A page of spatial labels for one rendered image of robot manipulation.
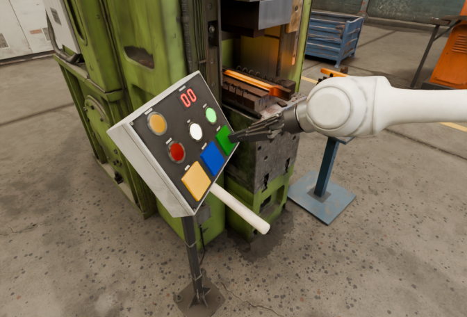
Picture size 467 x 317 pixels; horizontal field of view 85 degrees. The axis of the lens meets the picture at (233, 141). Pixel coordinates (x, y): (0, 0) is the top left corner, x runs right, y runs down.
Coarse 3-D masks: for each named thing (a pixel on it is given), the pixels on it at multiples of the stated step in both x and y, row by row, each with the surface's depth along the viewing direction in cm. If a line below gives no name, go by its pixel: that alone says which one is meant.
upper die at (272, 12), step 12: (228, 0) 99; (264, 0) 91; (276, 0) 95; (288, 0) 99; (228, 12) 101; (240, 12) 97; (252, 12) 93; (264, 12) 93; (276, 12) 97; (288, 12) 102; (240, 24) 99; (252, 24) 95; (264, 24) 96; (276, 24) 100
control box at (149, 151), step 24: (168, 96) 66; (192, 96) 74; (144, 120) 58; (168, 120) 64; (192, 120) 72; (216, 120) 81; (120, 144) 59; (144, 144) 57; (168, 144) 62; (192, 144) 69; (216, 144) 78; (144, 168) 61; (168, 168) 61; (168, 192) 62
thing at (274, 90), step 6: (228, 72) 133; (234, 72) 132; (240, 78) 128; (246, 78) 126; (258, 84) 121; (264, 84) 120; (270, 90) 116; (276, 90) 115; (282, 90) 112; (288, 90) 111; (276, 96) 116; (282, 96) 114; (288, 96) 112
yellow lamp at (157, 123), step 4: (152, 116) 60; (156, 116) 61; (160, 116) 62; (152, 120) 60; (156, 120) 60; (160, 120) 61; (152, 124) 59; (156, 124) 60; (160, 124) 61; (164, 124) 62; (152, 128) 59; (156, 128) 60; (160, 128) 61; (164, 128) 62; (160, 132) 61
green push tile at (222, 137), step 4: (224, 128) 83; (220, 132) 80; (224, 132) 82; (228, 132) 84; (216, 136) 78; (220, 136) 80; (224, 136) 81; (220, 140) 79; (224, 140) 81; (228, 140) 83; (220, 144) 79; (224, 144) 80; (228, 144) 82; (232, 144) 84; (224, 148) 80; (228, 148) 82; (232, 148) 84; (224, 152) 80; (228, 152) 81
